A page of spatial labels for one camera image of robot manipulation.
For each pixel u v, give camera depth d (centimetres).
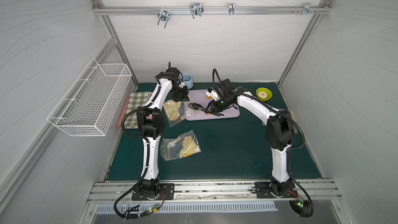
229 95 69
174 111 98
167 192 74
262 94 111
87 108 68
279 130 52
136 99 108
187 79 115
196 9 76
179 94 82
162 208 70
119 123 96
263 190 73
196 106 91
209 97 85
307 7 77
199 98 108
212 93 84
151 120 58
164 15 81
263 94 111
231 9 78
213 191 75
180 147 84
